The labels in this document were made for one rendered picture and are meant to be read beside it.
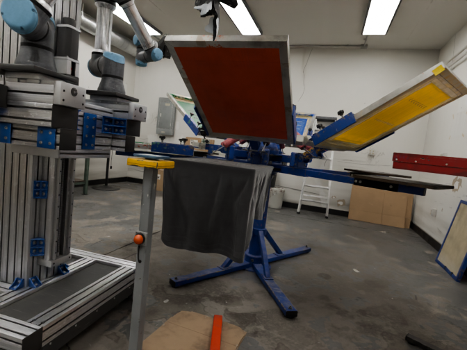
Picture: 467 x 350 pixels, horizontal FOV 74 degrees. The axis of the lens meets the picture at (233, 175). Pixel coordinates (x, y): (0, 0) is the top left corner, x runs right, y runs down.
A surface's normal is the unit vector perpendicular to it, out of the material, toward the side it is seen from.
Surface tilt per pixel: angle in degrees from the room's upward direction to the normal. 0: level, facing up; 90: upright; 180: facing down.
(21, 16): 97
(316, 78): 90
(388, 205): 78
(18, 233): 90
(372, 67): 90
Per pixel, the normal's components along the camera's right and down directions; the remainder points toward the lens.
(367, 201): -0.27, -0.15
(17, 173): -0.25, 0.06
